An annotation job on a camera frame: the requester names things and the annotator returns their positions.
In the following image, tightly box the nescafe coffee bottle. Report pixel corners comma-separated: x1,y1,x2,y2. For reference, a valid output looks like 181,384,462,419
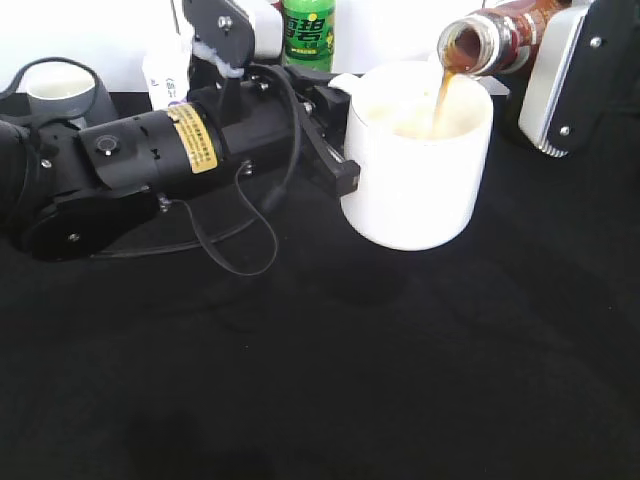
437,0,571,76

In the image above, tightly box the white blueberry yogurt carton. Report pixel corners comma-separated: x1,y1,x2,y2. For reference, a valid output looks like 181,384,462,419
142,35,191,110

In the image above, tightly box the black ceramic mug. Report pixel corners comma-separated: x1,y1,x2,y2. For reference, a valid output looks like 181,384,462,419
498,73,538,151

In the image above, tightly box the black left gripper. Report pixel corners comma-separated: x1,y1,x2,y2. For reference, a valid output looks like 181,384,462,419
217,64,361,197

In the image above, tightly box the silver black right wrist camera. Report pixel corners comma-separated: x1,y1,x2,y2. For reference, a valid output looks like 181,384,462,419
518,1,639,158

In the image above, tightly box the white ceramic mug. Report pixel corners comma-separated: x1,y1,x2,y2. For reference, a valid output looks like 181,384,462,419
329,59,494,251

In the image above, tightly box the green sprite bottle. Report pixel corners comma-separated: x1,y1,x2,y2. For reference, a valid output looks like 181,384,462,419
282,0,336,72

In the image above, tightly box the grey ceramic mug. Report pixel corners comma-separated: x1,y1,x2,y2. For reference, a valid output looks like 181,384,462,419
26,62,119,129

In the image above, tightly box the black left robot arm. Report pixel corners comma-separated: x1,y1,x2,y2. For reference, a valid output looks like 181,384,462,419
1,64,360,261

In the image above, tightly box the black cable loop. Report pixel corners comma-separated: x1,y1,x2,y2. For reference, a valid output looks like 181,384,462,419
89,63,303,278

